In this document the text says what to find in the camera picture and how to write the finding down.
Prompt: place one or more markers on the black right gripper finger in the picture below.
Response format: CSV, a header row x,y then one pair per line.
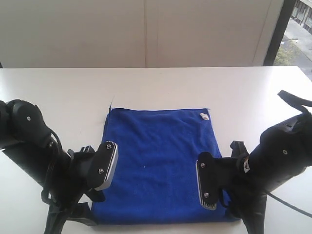
x,y
253,219

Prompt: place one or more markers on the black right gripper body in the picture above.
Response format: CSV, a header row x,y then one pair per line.
x,y
247,200

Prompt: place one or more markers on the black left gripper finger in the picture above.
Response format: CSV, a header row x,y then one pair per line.
x,y
81,211
56,219

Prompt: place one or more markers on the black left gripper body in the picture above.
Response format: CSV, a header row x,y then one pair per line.
x,y
66,188

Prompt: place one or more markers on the blue microfibre cloth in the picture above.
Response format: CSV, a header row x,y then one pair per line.
x,y
155,178

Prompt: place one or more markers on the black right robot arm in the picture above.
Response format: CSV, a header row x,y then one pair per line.
x,y
284,151

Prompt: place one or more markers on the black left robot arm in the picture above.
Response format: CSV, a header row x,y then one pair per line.
x,y
26,139

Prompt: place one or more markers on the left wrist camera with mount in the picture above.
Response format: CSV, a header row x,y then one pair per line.
x,y
96,168

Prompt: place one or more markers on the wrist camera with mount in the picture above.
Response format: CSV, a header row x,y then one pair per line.
x,y
214,176
96,168

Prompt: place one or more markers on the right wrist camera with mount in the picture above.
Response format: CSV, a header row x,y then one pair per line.
x,y
214,176

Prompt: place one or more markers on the dark window frame post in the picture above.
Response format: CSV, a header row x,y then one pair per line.
x,y
278,33

